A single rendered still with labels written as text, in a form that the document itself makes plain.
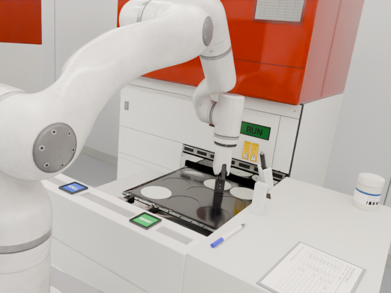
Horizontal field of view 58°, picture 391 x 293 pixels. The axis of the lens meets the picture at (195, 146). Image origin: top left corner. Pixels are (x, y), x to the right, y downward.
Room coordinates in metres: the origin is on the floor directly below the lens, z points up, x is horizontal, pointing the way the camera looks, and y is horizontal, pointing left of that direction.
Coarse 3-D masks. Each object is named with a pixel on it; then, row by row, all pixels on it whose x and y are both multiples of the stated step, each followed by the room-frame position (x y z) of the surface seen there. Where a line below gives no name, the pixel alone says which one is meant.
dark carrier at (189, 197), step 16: (176, 176) 1.22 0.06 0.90; (192, 176) 1.24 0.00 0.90; (208, 176) 1.26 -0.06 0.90; (176, 192) 1.08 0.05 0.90; (192, 192) 1.09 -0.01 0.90; (208, 192) 1.11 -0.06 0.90; (224, 192) 1.12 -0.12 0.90; (176, 208) 0.97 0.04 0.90; (192, 208) 0.98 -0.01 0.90; (208, 208) 0.99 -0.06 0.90; (224, 208) 1.00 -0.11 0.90; (240, 208) 1.01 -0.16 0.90; (208, 224) 0.89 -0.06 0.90
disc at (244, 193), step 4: (232, 188) 1.16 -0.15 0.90; (236, 188) 1.17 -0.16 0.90; (240, 188) 1.17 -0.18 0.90; (244, 188) 1.18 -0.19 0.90; (248, 188) 1.18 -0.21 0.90; (232, 192) 1.13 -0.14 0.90; (236, 192) 1.13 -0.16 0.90; (240, 192) 1.14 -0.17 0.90; (244, 192) 1.14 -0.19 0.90; (248, 192) 1.14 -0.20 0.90; (252, 192) 1.15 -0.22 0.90; (236, 196) 1.10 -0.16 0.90; (240, 196) 1.10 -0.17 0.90; (244, 196) 1.11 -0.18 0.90; (248, 196) 1.11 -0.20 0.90; (252, 196) 1.11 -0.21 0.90
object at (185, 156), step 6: (180, 156) 1.39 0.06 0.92; (186, 156) 1.38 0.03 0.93; (192, 156) 1.36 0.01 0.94; (198, 156) 1.36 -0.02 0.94; (180, 162) 1.39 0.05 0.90; (186, 162) 1.39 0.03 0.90; (198, 162) 1.35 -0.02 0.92; (204, 162) 1.33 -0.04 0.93; (210, 162) 1.32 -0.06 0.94; (234, 168) 1.26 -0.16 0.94; (234, 174) 1.26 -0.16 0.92; (240, 174) 1.25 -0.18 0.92; (246, 174) 1.24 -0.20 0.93; (252, 174) 1.22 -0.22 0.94; (258, 174) 1.22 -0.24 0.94; (258, 180) 1.21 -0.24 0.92; (276, 180) 1.18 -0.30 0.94
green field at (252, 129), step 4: (244, 124) 1.27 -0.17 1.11; (248, 124) 1.26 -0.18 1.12; (252, 124) 1.25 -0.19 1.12; (240, 128) 1.27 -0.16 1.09; (244, 128) 1.26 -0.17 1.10; (248, 128) 1.26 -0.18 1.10; (252, 128) 1.25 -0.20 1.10; (256, 128) 1.24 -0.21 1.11; (260, 128) 1.23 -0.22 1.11; (264, 128) 1.23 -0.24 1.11; (268, 128) 1.22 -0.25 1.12; (240, 132) 1.27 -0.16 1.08; (244, 132) 1.26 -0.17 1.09; (248, 132) 1.26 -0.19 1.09; (252, 132) 1.25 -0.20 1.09; (256, 132) 1.24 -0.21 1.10; (260, 132) 1.23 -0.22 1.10; (264, 132) 1.22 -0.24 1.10; (268, 132) 1.22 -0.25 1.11; (256, 136) 1.24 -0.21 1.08; (260, 136) 1.23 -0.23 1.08; (264, 136) 1.22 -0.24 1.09
